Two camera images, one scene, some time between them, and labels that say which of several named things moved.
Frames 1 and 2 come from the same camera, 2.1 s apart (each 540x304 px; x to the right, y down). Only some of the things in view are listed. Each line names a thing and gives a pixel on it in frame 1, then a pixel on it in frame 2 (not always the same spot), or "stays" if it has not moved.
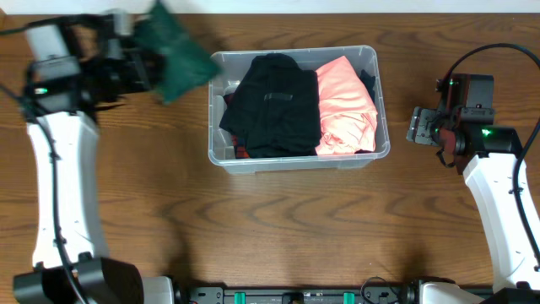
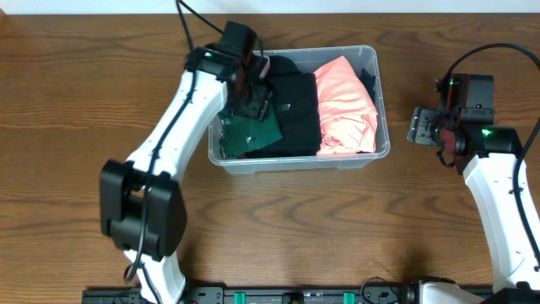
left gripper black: (141, 69) to (255, 103)
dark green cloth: (185, 66) to (240, 135)
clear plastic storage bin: (234, 65) stays
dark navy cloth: (369, 81) stays
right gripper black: (421, 128) stays
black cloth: (277, 108) stays
